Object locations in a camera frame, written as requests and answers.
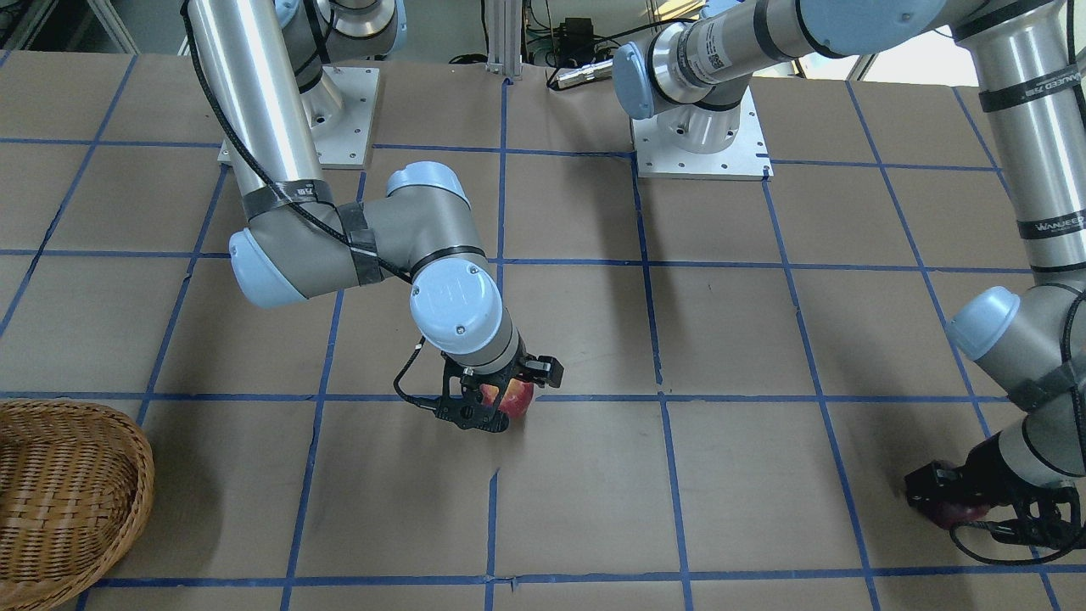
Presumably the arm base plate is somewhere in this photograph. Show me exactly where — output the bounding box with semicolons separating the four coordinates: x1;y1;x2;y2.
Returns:
217;66;381;171
631;89;775;181

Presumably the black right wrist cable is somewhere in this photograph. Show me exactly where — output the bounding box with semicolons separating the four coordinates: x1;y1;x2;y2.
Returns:
392;338;442;412

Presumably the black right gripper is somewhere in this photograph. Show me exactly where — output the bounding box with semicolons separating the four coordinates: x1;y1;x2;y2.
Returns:
434;339;565;433

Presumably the red yellow apple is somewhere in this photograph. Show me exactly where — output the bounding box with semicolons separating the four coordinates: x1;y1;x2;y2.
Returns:
479;378;535;420

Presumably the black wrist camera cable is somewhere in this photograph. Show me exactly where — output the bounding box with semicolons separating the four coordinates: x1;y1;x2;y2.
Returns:
947;289;1086;567

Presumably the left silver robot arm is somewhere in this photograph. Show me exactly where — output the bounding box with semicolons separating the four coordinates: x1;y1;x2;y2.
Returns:
613;1;1083;560

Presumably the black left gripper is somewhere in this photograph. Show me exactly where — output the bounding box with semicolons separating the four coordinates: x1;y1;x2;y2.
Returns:
904;437;1083;548

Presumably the woven wicker basket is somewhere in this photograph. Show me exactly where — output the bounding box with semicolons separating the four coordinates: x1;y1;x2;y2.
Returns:
1;399;154;610

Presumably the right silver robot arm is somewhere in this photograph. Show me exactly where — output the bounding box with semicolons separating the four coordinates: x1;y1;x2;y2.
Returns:
179;1;565;433

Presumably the aluminium frame post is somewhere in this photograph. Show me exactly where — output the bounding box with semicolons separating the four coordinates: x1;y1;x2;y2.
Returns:
484;0;525;81

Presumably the dark red apple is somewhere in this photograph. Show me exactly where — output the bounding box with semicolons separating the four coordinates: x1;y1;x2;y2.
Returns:
918;502;992;530

